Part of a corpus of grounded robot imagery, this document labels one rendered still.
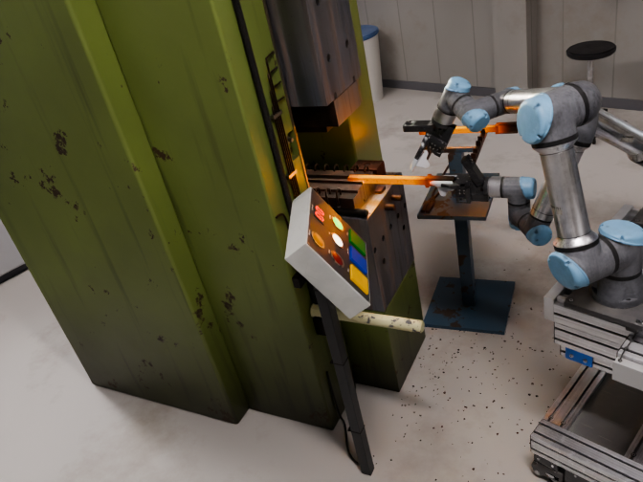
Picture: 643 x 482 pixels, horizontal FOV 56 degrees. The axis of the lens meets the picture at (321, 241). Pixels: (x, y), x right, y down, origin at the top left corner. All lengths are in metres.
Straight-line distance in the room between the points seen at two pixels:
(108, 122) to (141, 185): 0.24
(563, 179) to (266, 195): 0.92
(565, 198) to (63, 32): 1.54
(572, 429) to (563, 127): 1.16
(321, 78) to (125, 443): 1.91
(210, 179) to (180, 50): 0.44
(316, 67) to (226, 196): 0.53
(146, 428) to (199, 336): 0.70
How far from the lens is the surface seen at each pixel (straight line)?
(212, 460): 2.80
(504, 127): 2.79
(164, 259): 2.34
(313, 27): 2.00
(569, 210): 1.71
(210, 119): 1.98
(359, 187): 2.30
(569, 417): 2.40
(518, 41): 5.34
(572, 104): 1.66
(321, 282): 1.69
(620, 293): 1.90
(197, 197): 2.19
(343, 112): 2.16
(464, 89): 2.03
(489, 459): 2.55
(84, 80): 2.12
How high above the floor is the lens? 2.03
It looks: 31 degrees down
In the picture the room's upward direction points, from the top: 13 degrees counter-clockwise
